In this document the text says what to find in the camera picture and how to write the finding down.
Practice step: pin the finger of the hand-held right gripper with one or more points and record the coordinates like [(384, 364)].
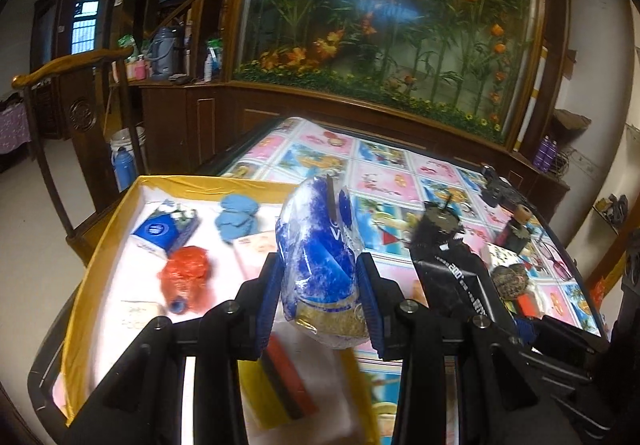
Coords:
[(565, 382), (560, 337)]

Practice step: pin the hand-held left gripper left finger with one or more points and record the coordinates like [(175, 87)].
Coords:
[(267, 310)]

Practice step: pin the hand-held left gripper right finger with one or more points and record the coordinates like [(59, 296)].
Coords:
[(367, 310)]

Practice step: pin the cream tissue pack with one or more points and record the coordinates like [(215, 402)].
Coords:
[(255, 249)]

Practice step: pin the blue white plastic bag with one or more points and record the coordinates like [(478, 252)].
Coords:
[(320, 265)]

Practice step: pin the brown metal scourer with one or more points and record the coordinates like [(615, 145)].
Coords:
[(510, 280)]

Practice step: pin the striped coloured sheet pack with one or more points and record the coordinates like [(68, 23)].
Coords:
[(285, 385)]

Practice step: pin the red plastic bag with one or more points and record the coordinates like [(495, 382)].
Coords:
[(185, 275)]

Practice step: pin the gold-rimmed white box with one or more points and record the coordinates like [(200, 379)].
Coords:
[(107, 305)]

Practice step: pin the dark small gadget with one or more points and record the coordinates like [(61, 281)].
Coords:
[(612, 208)]

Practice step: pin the blue knit cloth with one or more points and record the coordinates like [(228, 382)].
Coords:
[(235, 220)]

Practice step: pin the black cylinder with tan cap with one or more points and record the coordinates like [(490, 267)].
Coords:
[(515, 232)]

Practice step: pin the white corner shelf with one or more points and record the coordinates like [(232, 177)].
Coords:
[(632, 165)]

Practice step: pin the cream paper pack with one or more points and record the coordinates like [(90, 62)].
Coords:
[(137, 315)]

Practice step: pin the blue tissue pack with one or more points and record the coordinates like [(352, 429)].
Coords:
[(157, 230)]

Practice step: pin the cartoon printed tablecloth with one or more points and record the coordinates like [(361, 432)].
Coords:
[(380, 165)]

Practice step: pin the black clamp device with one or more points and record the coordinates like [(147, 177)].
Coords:
[(497, 190)]

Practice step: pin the cluster of purple bottles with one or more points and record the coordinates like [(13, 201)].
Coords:
[(546, 152)]

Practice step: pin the brown corner shelf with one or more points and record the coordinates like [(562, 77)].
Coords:
[(570, 120)]

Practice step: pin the dark wooden cabinet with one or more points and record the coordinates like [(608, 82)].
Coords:
[(225, 115)]

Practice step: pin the blue water bottle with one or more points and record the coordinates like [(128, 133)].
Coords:
[(124, 170)]

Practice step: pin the white plastic bucket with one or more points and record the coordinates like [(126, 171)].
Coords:
[(127, 137)]

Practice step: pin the white spray bottle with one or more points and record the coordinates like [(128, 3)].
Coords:
[(212, 59)]

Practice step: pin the glass flower display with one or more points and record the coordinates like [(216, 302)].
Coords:
[(400, 50)]

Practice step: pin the pink plastic jars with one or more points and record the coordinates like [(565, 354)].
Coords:
[(136, 69)]

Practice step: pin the blue-grey thermos jug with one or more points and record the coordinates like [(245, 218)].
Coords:
[(164, 52)]

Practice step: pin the carved wooden chair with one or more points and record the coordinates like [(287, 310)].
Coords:
[(75, 100)]

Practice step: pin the purple cloth covered table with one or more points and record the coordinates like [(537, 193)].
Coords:
[(10, 125)]

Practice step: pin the barred window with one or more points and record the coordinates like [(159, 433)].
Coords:
[(84, 27)]

